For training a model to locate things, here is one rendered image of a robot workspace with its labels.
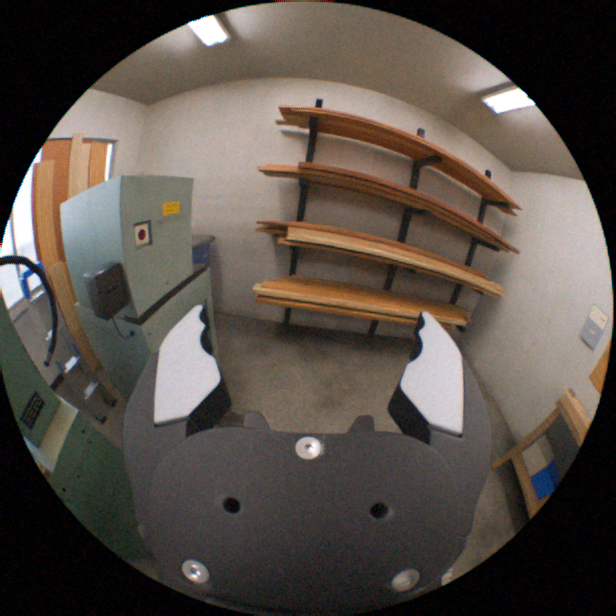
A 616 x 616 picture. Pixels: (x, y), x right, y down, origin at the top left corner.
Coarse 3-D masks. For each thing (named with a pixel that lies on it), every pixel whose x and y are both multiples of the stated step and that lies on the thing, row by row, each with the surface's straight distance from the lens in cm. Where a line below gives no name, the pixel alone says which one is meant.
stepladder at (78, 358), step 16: (32, 272) 145; (32, 304) 148; (48, 304) 153; (48, 336) 154; (64, 336) 158; (80, 352) 164; (64, 368) 160; (96, 384) 172; (112, 400) 185; (96, 416) 180
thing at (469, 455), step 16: (464, 368) 9; (464, 384) 9; (464, 400) 8; (480, 400) 8; (464, 416) 8; (480, 416) 8; (432, 432) 7; (464, 432) 7; (480, 432) 8; (448, 448) 7; (464, 448) 7; (480, 448) 7; (448, 464) 6; (464, 464) 7; (480, 464) 7; (464, 480) 7; (480, 480) 7; (464, 496) 6; (464, 512) 6; (464, 528) 6
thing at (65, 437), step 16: (64, 416) 85; (80, 416) 82; (48, 432) 88; (64, 432) 81; (80, 432) 83; (32, 448) 94; (48, 448) 86; (64, 448) 81; (80, 448) 85; (48, 464) 84; (64, 464) 83; (48, 480) 83; (64, 480) 85; (64, 496) 87
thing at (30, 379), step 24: (0, 288) 75; (0, 312) 75; (0, 336) 76; (0, 360) 77; (24, 360) 80; (24, 384) 81; (48, 384) 86; (24, 408) 83; (48, 408) 87; (24, 432) 85
